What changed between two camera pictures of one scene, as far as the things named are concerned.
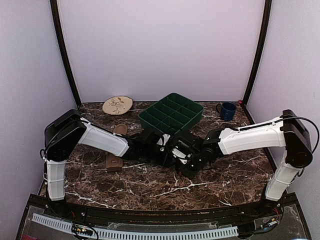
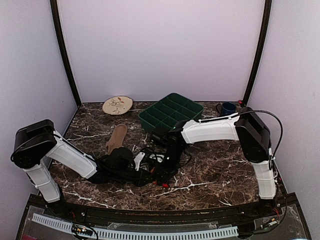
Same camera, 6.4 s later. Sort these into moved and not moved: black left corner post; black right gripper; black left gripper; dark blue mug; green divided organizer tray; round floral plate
Moved: black right gripper; black left gripper
Not moved: black left corner post; dark blue mug; green divided organizer tray; round floral plate
